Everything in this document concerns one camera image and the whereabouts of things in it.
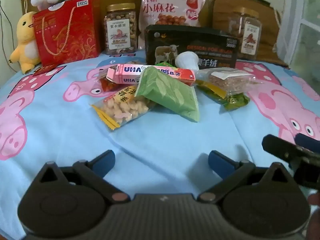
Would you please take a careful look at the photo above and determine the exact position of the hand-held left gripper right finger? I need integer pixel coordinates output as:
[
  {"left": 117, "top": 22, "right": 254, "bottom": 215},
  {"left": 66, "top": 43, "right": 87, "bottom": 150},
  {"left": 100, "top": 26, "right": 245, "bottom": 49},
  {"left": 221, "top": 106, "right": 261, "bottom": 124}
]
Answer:
[{"left": 200, "top": 150, "right": 288, "bottom": 203}]

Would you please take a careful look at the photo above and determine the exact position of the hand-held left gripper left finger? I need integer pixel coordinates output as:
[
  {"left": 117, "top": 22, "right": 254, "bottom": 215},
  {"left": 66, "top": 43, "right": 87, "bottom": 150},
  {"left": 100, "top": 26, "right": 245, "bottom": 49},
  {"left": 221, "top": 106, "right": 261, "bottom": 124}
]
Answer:
[{"left": 37, "top": 150, "right": 128, "bottom": 203}]

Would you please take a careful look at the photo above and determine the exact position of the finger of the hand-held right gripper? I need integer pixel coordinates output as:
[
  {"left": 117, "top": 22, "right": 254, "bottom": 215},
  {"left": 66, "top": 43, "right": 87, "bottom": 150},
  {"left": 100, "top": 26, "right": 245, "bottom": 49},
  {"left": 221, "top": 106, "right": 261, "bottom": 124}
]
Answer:
[
  {"left": 262, "top": 134, "right": 309, "bottom": 166},
  {"left": 294, "top": 133, "right": 320, "bottom": 152}
]

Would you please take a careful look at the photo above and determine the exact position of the yellow-edged clear cracker packet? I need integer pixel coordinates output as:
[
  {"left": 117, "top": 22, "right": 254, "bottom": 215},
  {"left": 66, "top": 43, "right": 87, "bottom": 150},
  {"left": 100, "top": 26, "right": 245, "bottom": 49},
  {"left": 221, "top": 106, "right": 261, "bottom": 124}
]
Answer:
[{"left": 91, "top": 87, "right": 157, "bottom": 131}]

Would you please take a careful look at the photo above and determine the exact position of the black cardboard box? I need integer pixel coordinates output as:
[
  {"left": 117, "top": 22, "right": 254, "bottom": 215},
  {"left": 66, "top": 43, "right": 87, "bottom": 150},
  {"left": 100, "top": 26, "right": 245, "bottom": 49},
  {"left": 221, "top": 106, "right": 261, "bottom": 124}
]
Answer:
[{"left": 145, "top": 24, "right": 239, "bottom": 69}]

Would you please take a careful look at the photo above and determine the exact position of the blue pig-print blanket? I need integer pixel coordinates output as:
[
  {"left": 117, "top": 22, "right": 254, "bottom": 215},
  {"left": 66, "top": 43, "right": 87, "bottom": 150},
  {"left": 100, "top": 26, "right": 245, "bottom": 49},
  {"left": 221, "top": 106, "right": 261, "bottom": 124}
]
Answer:
[{"left": 0, "top": 49, "right": 320, "bottom": 232}]

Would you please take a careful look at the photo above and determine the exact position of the yellow and green snack packet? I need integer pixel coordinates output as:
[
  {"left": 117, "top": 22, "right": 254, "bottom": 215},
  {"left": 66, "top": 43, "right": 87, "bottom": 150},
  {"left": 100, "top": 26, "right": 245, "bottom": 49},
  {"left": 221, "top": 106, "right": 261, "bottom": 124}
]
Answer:
[{"left": 195, "top": 79, "right": 251, "bottom": 112}]

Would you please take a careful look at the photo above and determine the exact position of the red snack packet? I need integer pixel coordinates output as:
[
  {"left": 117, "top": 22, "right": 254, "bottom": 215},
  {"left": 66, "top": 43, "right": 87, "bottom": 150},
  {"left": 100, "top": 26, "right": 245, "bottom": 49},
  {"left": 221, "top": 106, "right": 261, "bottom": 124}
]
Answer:
[{"left": 96, "top": 67, "right": 125, "bottom": 93}]

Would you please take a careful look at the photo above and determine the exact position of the clear packet of brown grains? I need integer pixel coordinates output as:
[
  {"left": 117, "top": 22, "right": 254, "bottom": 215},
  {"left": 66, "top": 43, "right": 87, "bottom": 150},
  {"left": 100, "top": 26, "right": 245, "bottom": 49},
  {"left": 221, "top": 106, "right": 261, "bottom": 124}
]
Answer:
[{"left": 197, "top": 68, "right": 263, "bottom": 96}]

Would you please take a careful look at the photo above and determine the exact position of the pink candy box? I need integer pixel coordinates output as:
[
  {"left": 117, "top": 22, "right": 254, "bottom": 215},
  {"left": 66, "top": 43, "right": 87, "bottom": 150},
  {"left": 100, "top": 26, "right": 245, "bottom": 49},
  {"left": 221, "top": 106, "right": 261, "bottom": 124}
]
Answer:
[{"left": 106, "top": 64, "right": 196, "bottom": 86}]

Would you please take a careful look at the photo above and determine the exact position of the white plastic cup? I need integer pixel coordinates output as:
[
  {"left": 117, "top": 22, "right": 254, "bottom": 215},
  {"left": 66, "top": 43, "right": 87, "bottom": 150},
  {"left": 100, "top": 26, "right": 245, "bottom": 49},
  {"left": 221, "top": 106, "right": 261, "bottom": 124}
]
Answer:
[{"left": 174, "top": 51, "right": 198, "bottom": 70}]

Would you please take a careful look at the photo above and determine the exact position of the gold-lidded nut jar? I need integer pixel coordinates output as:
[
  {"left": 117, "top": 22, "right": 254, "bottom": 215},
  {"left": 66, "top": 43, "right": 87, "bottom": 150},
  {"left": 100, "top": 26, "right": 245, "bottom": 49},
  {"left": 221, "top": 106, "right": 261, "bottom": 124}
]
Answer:
[
  {"left": 104, "top": 3, "right": 138, "bottom": 55},
  {"left": 227, "top": 8, "right": 262, "bottom": 61}
]

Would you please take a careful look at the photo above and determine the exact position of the glass door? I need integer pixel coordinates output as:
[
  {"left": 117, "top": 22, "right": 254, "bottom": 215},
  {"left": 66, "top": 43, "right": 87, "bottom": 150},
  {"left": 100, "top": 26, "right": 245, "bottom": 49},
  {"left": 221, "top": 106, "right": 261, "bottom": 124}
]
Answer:
[{"left": 276, "top": 0, "right": 320, "bottom": 72}]

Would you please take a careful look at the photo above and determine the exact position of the red gift bag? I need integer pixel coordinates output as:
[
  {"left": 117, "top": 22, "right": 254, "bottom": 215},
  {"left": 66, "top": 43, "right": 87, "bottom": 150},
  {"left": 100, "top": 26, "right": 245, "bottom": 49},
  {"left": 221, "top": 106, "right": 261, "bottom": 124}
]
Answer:
[{"left": 32, "top": 0, "right": 102, "bottom": 67}]

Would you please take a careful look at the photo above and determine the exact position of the yellow duck plush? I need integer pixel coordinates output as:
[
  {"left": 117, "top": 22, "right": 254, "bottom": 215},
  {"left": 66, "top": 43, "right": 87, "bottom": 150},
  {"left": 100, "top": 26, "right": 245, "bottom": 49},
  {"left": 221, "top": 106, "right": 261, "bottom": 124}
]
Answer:
[{"left": 9, "top": 11, "right": 42, "bottom": 74}]

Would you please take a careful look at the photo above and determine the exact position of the large pink snack bag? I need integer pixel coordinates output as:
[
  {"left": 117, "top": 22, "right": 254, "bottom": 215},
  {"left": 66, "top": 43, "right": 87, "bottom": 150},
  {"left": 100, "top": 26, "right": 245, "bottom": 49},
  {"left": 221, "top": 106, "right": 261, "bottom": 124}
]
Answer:
[{"left": 135, "top": 0, "right": 207, "bottom": 28}]

